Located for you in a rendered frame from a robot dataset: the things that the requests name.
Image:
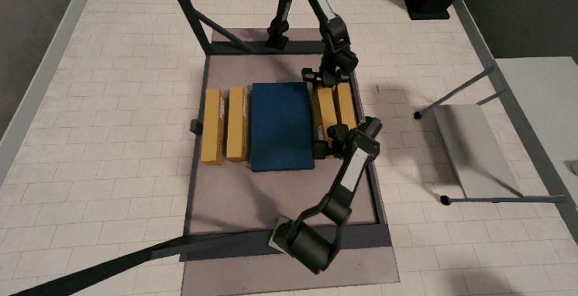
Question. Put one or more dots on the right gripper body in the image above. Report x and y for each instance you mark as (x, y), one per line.
(320, 151)

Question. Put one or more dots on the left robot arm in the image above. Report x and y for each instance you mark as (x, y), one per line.
(332, 29)

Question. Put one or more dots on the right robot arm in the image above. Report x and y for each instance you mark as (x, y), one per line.
(303, 242)

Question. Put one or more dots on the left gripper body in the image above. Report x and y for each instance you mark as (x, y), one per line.
(309, 75)

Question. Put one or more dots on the brown cardboard carton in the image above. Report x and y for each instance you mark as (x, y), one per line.
(324, 111)
(343, 105)
(236, 141)
(213, 130)

